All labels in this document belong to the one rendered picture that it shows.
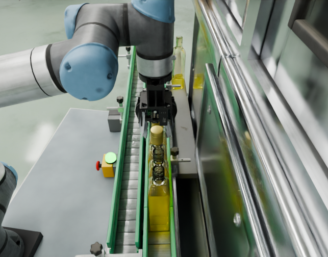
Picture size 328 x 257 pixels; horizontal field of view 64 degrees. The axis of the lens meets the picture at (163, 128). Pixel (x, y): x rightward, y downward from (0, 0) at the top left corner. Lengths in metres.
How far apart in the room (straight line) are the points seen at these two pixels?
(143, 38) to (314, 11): 0.28
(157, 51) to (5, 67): 0.25
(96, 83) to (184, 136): 0.75
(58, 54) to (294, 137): 0.32
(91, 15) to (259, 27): 0.27
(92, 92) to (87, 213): 0.73
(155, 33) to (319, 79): 0.29
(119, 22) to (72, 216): 0.76
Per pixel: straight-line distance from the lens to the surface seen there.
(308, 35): 0.34
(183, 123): 1.15
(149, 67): 0.53
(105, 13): 0.49
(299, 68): 0.35
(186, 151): 1.03
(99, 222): 1.03
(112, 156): 1.07
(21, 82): 0.43
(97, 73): 0.37
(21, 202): 1.18
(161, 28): 0.50
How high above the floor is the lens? 1.64
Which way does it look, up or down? 43 degrees down
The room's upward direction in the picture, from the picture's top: straight up
